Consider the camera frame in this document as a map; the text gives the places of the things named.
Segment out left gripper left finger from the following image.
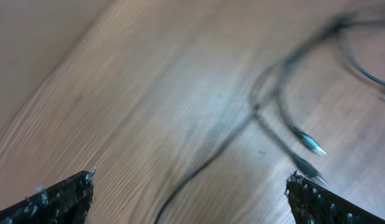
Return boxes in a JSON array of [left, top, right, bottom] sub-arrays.
[[0, 170, 95, 224]]

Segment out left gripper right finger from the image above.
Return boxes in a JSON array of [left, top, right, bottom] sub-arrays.
[[285, 172, 385, 224]]

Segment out black cable long tail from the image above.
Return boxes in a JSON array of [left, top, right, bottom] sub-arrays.
[[154, 15, 385, 224]]

